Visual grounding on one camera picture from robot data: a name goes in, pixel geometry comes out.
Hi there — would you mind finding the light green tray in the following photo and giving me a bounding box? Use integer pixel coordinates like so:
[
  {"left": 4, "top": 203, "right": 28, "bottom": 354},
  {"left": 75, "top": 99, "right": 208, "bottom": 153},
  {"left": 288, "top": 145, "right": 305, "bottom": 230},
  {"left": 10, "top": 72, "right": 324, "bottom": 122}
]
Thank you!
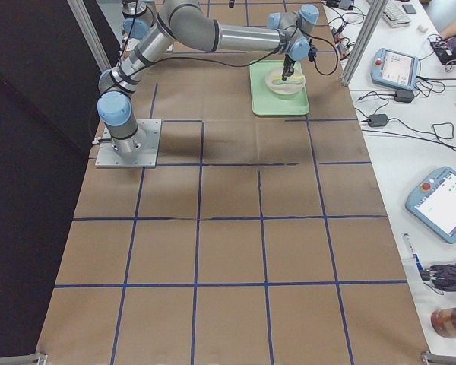
[{"left": 249, "top": 60, "right": 309, "bottom": 116}]

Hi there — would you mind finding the black phone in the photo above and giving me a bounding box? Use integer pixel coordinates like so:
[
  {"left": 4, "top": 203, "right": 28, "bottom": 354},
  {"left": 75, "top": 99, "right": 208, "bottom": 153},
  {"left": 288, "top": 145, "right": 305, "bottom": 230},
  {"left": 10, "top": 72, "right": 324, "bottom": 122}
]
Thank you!
[{"left": 402, "top": 4, "right": 416, "bottom": 14}]

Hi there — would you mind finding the brown paper table cover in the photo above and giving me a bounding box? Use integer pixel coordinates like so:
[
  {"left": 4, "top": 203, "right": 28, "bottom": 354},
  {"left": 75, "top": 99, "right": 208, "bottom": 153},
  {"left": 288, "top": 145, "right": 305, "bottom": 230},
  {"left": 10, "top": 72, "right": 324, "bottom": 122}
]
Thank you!
[{"left": 37, "top": 14, "right": 426, "bottom": 364}]

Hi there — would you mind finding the white keyboard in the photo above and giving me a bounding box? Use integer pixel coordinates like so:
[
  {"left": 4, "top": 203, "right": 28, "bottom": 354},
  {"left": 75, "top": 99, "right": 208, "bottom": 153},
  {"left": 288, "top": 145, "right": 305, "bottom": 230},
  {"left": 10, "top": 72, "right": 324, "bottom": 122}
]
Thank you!
[{"left": 382, "top": 1, "right": 411, "bottom": 28}]

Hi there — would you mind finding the black power adapter upper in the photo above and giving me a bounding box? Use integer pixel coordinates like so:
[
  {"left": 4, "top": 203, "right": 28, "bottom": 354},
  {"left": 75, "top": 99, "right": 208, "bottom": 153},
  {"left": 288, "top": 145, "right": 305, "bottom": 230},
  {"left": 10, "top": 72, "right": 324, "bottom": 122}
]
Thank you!
[{"left": 394, "top": 90, "right": 415, "bottom": 103}]

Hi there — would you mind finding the brown glass jar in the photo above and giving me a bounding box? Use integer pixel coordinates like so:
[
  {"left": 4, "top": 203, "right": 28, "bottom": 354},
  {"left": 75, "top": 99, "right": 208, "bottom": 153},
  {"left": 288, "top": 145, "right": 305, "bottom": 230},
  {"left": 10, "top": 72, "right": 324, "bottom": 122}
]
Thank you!
[{"left": 430, "top": 307, "right": 456, "bottom": 338}]

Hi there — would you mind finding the yellow plastic fork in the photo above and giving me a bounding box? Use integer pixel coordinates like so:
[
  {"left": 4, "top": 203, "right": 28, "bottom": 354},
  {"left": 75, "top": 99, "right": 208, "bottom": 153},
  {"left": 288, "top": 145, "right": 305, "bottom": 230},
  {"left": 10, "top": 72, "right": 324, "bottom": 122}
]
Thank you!
[{"left": 271, "top": 78, "right": 289, "bottom": 85}]

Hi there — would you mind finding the aluminium frame post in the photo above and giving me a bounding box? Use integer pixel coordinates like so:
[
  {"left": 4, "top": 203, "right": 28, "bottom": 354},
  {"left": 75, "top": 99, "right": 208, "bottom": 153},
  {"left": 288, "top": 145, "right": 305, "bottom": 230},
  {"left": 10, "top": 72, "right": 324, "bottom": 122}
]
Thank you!
[{"left": 340, "top": 0, "right": 388, "bottom": 87}]

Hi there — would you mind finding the lower teach pendant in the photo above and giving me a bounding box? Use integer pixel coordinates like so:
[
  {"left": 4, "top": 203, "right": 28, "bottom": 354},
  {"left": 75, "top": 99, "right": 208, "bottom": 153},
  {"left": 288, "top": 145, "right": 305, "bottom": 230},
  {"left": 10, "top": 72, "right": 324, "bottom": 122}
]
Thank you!
[{"left": 405, "top": 167, "right": 456, "bottom": 244}]

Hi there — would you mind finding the teach pendant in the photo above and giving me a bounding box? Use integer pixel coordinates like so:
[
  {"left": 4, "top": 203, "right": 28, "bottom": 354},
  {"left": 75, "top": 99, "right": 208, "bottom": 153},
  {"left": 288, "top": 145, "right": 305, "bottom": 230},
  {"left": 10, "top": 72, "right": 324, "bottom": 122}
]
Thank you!
[
  {"left": 405, "top": 167, "right": 456, "bottom": 244},
  {"left": 370, "top": 48, "right": 420, "bottom": 91}
]

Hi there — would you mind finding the pale green spoon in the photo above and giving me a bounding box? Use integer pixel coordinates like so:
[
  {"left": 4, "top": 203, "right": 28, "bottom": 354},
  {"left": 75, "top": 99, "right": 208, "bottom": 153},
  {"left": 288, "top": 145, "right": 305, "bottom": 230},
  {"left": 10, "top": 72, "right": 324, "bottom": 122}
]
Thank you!
[{"left": 287, "top": 75, "right": 306, "bottom": 84}]

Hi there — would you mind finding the upper teach pendant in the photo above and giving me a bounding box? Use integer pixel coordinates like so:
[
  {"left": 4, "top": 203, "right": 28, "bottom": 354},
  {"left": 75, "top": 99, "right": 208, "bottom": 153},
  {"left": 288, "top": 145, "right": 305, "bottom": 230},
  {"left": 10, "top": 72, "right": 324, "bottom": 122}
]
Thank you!
[{"left": 370, "top": 48, "right": 420, "bottom": 91}]

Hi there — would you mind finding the dark folded umbrella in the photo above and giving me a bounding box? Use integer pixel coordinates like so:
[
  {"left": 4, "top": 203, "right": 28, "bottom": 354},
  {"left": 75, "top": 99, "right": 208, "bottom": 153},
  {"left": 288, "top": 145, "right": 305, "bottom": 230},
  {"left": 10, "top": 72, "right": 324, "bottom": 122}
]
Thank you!
[{"left": 420, "top": 263, "right": 456, "bottom": 292}]

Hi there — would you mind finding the black power adapter lower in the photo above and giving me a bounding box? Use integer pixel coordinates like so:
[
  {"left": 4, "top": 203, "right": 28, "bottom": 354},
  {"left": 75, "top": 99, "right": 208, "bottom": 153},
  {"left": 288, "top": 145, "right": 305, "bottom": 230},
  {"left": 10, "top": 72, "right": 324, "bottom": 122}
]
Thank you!
[{"left": 367, "top": 113, "right": 389, "bottom": 128}]

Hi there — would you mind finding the black power adapter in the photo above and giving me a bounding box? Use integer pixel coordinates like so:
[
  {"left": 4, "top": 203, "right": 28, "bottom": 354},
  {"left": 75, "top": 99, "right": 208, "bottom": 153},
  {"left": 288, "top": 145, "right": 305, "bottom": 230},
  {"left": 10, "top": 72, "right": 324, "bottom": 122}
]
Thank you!
[
  {"left": 394, "top": 90, "right": 415, "bottom": 103},
  {"left": 367, "top": 113, "right": 389, "bottom": 128}
]

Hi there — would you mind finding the white round plate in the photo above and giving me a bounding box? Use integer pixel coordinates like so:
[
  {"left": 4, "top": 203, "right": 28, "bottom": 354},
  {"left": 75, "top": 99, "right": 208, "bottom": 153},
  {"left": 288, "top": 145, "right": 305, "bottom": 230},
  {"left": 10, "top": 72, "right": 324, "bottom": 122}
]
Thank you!
[{"left": 264, "top": 67, "right": 306, "bottom": 97}]

